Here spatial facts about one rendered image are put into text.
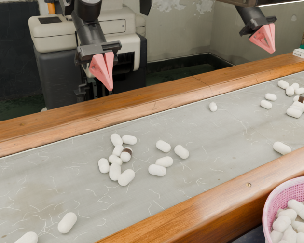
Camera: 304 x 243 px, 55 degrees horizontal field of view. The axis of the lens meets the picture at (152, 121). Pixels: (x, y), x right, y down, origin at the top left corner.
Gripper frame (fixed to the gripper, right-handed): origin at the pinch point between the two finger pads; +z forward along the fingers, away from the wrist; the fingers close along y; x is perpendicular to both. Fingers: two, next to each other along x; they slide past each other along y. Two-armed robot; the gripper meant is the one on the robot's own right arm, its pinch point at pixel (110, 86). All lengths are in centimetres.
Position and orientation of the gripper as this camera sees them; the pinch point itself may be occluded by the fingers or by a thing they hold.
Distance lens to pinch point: 66.6
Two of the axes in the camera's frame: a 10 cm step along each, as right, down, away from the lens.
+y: 8.7, -2.5, 4.2
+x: -3.3, 3.3, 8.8
